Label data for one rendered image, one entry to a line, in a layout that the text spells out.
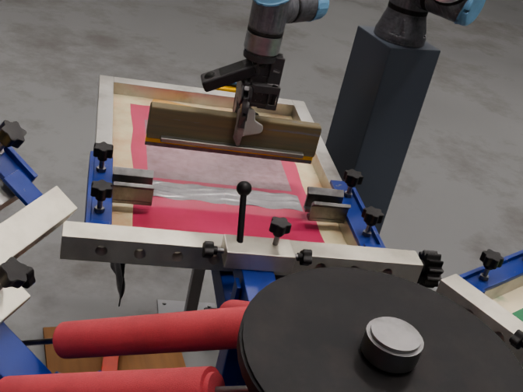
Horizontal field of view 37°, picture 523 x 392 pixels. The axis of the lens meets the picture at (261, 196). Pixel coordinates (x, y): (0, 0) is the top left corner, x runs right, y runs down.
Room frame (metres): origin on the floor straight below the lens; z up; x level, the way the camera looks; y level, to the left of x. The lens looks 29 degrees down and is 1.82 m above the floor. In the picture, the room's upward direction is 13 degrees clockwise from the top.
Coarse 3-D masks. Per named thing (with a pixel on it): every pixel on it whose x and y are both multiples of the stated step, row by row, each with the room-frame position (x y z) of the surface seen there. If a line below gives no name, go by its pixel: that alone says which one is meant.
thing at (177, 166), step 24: (144, 120) 1.81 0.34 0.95; (144, 144) 1.67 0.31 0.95; (144, 168) 1.55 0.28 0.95; (168, 168) 1.58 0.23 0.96; (192, 168) 1.61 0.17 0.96; (216, 168) 1.64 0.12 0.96; (144, 216) 1.35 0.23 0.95; (168, 216) 1.38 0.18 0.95; (192, 216) 1.40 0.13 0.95; (216, 216) 1.42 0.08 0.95
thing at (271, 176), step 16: (224, 160) 1.69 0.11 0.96; (240, 160) 1.71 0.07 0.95; (256, 160) 1.73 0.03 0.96; (272, 160) 1.75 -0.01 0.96; (224, 176) 1.61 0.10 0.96; (240, 176) 1.63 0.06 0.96; (256, 176) 1.64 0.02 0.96; (272, 176) 1.66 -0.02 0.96; (288, 176) 1.68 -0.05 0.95; (272, 192) 1.58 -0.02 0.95; (288, 192) 1.60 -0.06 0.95; (304, 192) 1.62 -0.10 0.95; (256, 208) 1.49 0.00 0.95; (288, 208) 1.53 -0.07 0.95; (256, 224) 1.43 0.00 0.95; (304, 224) 1.47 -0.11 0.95; (304, 240) 1.41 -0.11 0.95; (320, 240) 1.42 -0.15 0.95
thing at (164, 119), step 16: (160, 112) 1.49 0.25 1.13; (176, 112) 1.50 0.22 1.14; (192, 112) 1.51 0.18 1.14; (208, 112) 1.52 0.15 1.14; (224, 112) 1.54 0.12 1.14; (160, 128) 1.49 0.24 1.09; (176, 128) 1.50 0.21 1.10; (192, 128) 1.51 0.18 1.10; (208, 128) 1.52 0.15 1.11; (224, 128) 1.53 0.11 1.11; (272, 128) 1.56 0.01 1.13; (288, 128) 1.57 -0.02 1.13; (304, 128) 1.58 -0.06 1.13; (320, 128) 1.59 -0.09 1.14; (240, 144) 1.54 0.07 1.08; (256, 144) 1.55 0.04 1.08; (272, 144) 1.56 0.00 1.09; (288, 144) 1.57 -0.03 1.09; (304, 144) 1.58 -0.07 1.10
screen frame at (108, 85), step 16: (112, 80) 1.93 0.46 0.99; (128, 80) 1.95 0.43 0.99; (112, 96) 1.82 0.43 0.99; (144, 96) 1.94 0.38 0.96; (160, 96) 1.96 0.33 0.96; (176, 96) 1.97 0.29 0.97; (192, 96) 1.98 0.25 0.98; (208, 96) 1.99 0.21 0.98; (224, 96) 2.00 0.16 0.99; (112, 112) 1.73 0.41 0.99; (272, 112) 2.04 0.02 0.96; (288, 112) 2.05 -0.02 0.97; (304, 112) 2.02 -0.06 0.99; (96, 128) 1.67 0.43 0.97; (112, 128) 1.65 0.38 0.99; (320, 144) 1.83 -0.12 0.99; (320, 160) 1.74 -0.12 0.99; (320, 176) 1.70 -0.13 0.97; (336, 176) 1.68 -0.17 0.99; (352, 240) 1.41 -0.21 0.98
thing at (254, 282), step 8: (240, 272) 1.12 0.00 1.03; (248, 272) 1.12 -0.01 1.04; (256, 272) 1.13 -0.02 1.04; (264, 272) 1.13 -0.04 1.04; (272, 272) 1.14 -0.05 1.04; (240, 280) 1.11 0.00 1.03; (248, 280) 1.10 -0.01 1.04; (256, 280) 1.10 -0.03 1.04; (264, 280) 1.11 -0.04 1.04; (272, 280) 1.11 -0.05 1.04; (248, 288) 1.07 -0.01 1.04; (256, 288) 1.08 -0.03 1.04; (240, 296) 1.09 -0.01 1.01; (248, 296) 1.05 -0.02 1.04
